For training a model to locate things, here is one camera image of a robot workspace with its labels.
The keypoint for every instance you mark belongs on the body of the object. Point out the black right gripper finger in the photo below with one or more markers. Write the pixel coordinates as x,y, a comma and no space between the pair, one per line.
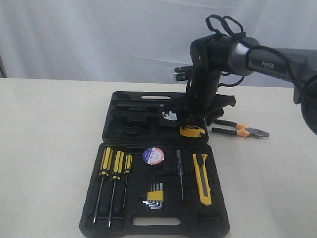
210,118

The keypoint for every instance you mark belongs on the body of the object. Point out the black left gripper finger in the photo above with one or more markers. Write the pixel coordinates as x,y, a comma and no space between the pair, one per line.
186,118

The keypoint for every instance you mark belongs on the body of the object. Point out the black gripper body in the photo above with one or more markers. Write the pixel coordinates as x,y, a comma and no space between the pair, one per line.
201,96

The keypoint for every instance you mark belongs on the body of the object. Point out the yellow tape measure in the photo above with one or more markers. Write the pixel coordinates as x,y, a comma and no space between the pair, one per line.
192,131

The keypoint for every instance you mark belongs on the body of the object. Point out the pliers black orange handles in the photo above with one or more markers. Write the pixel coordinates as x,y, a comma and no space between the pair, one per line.
241,130

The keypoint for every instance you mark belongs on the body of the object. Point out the black electrical tape roll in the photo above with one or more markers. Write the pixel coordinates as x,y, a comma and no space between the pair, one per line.
153,156

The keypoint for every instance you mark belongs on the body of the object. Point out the yellow black utility knife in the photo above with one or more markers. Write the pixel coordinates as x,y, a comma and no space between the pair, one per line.
204,189

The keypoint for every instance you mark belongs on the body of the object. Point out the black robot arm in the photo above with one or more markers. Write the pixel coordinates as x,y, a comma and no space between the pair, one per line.
214,56

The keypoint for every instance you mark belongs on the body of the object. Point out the black plastic tool case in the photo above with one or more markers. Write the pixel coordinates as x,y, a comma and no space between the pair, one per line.
189,218

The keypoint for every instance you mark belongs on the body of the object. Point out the clear voltage tester screwdriver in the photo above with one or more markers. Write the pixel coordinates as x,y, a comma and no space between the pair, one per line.
180,170

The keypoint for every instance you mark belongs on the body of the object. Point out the small yellow black screwdriver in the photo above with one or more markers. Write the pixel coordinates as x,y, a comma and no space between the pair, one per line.
127,172

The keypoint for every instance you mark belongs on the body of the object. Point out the medium yellow black screwdriver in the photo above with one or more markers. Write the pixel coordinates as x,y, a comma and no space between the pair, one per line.
116,176

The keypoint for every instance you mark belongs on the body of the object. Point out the white backdrop curtain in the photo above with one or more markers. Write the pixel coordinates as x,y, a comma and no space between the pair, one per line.
134,40

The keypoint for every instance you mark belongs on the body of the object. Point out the hex key set yellow holder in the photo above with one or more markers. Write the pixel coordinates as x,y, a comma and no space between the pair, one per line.
155,196

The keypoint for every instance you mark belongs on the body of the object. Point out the large yellow black screwdriver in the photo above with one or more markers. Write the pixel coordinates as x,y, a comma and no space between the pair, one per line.
104,174

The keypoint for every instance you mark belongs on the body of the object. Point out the adjustable wrench black handle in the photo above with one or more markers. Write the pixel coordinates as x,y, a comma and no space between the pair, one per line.
144,116

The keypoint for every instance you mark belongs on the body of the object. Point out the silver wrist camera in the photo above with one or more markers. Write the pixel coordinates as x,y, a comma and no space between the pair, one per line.
183,73

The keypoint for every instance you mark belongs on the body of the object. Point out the claw hammer black handle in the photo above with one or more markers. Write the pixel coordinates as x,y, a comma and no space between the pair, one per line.
143,104

